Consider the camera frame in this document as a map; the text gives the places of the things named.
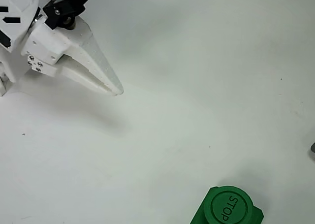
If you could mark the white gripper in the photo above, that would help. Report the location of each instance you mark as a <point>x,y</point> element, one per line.
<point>50,43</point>

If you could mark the green stop button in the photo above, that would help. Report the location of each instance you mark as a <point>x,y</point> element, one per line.
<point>229,206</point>

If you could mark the grey object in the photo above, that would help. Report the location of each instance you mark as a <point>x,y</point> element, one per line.
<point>313,148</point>

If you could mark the black camera module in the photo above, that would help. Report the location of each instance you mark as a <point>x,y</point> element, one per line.
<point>66,5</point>

